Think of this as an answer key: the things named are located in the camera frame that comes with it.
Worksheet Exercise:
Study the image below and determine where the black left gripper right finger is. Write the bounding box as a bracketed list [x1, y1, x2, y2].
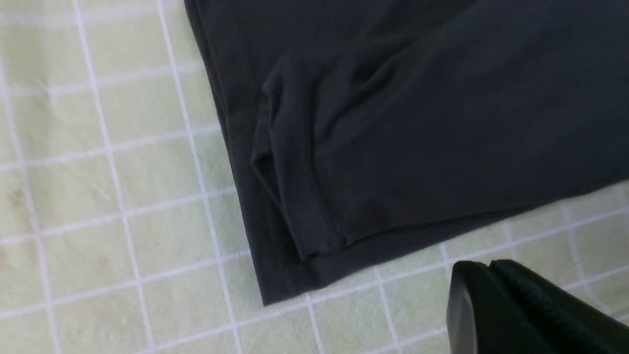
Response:
[489, 260, 629, 354]

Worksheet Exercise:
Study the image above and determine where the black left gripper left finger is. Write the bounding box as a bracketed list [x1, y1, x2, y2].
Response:
[446, 261, 536, 354]

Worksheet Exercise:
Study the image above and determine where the dark gray long-sleeve shirt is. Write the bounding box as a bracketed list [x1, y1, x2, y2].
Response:
[185, 0, 629, 305]

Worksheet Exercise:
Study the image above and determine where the light green checkered mat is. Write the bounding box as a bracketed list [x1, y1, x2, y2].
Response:
[0, 0, 628, 354]

